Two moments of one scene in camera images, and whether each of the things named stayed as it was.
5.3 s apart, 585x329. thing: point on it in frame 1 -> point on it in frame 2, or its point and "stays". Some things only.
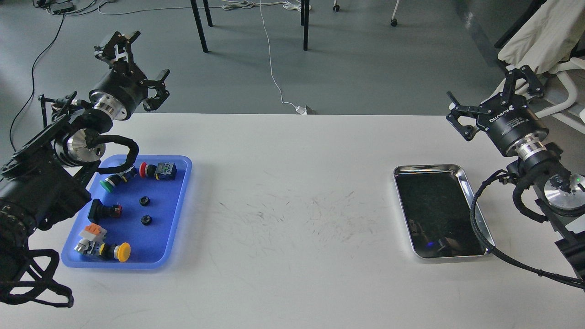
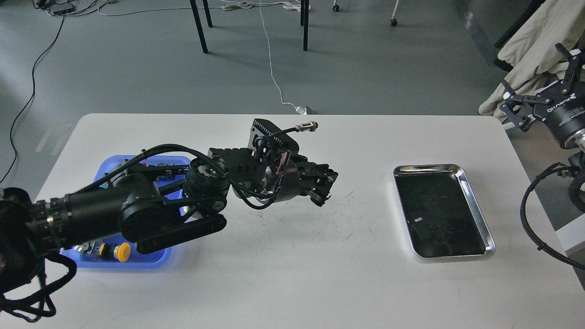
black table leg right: x=305 y=7 stays
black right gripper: x=505 y=119 -> x=564 y=115
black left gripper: x=124 y=92 -> x=300 y=176
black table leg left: x=199 y=25 stays
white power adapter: x=301 y=110 stays
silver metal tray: x=436 y=200 stays
